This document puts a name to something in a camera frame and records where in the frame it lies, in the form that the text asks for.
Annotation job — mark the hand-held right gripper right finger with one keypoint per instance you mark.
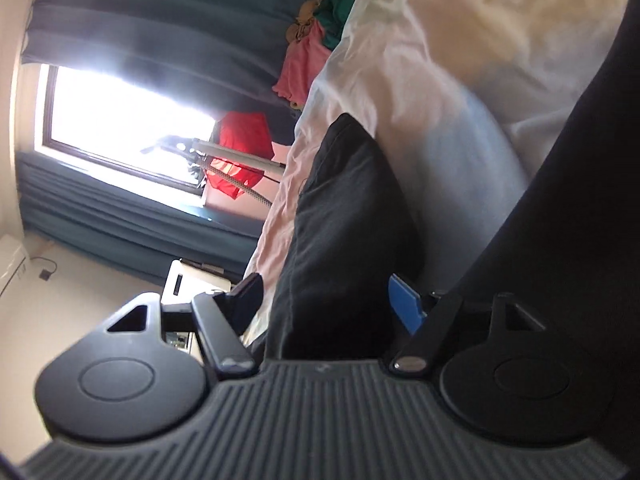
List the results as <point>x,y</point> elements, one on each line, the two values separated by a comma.
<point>406,307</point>

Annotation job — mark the black pants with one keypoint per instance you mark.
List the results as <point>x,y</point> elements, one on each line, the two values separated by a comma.
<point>345,230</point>

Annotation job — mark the yellow floral garment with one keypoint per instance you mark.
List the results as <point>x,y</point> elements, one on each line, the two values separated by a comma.
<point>302,20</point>

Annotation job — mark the white air conditioner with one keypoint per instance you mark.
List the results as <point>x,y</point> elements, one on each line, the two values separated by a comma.
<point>11,265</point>

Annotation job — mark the green garment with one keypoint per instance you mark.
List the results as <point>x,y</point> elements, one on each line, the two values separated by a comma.
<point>345,5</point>

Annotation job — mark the grey metal pole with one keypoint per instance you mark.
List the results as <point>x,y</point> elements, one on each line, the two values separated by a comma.
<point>235,152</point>

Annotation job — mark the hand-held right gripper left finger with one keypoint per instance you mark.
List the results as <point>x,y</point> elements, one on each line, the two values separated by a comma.
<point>247,297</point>

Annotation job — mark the blue curtain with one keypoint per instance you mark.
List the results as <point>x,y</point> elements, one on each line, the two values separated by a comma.
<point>125,10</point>

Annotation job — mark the red garment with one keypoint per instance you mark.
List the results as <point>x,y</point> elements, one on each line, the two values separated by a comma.
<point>245,135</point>

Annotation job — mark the white bed sheet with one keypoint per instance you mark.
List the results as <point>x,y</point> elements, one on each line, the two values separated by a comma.
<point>425,60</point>

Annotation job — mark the pink garment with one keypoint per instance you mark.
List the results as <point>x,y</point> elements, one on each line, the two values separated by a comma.
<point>302,70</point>

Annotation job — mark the window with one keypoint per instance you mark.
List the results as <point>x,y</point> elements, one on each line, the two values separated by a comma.
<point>115,110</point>

